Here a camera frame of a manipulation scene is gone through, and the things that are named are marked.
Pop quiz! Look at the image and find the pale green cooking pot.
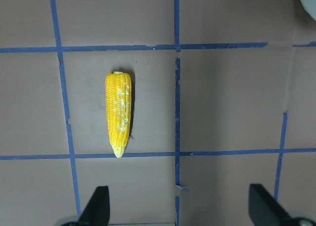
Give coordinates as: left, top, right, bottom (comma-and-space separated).
300, 0, 316, 20

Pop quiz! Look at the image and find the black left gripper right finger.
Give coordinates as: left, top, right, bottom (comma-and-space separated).
248, 184, 296, 226

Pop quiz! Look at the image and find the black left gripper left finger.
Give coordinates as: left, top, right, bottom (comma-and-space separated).
78, 186, 110, 226

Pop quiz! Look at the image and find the yellow corn cob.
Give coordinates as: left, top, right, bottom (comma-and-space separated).
105, 72, 132, 158

